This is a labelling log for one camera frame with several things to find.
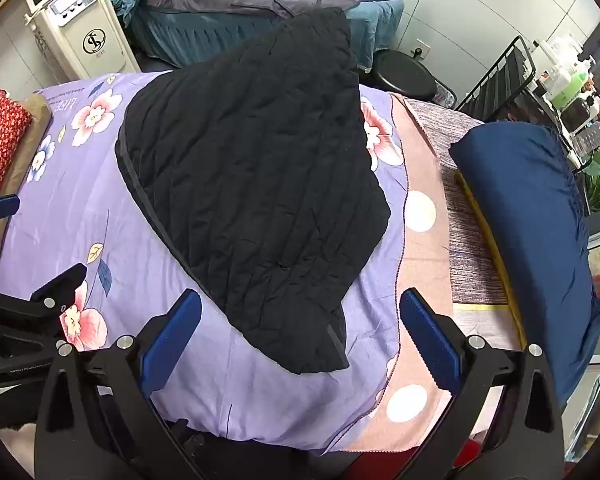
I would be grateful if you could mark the grey striped mat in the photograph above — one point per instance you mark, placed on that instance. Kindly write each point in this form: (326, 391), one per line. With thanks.
(465, 240)

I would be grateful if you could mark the pink polka dot blanket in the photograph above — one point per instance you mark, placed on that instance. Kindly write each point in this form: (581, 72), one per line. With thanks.
(425, 260)

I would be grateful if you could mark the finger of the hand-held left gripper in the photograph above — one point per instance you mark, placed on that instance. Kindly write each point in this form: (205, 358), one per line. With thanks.
(0, 208)
(62, 287)

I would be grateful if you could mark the shelf of bottles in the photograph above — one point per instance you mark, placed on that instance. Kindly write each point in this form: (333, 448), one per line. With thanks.
(570, 90)

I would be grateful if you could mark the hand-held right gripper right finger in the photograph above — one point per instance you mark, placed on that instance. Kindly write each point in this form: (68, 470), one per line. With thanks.
(430, 340)

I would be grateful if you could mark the yellow cloth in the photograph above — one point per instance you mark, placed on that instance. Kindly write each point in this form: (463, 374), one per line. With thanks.
(509, 285)

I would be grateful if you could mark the white machine with screen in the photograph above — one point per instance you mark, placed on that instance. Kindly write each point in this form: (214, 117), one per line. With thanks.
(90, 45)

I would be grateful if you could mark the black metal rack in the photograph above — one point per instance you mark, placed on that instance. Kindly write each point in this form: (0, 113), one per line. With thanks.
(500, 85)

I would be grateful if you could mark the black round stool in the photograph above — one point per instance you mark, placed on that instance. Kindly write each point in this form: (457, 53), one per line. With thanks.
(402, 70)

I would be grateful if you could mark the floral bedsheet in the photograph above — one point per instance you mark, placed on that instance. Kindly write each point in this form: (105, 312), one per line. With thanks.
(55, 220)

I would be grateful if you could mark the wall socket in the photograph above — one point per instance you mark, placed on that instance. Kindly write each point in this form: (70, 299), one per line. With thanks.
(420, 49)

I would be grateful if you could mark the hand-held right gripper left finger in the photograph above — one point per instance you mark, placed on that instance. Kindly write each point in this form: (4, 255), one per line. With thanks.
(172, 340)

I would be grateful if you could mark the black quilted jacket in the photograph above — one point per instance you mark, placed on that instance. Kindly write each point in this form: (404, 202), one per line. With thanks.
(255, 160)

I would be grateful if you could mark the navy blue pillow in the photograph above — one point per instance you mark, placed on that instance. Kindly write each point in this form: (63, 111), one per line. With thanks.
(530, 210)

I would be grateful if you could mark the red floral cloth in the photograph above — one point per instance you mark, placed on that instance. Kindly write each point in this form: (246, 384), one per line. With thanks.
(2, 135)

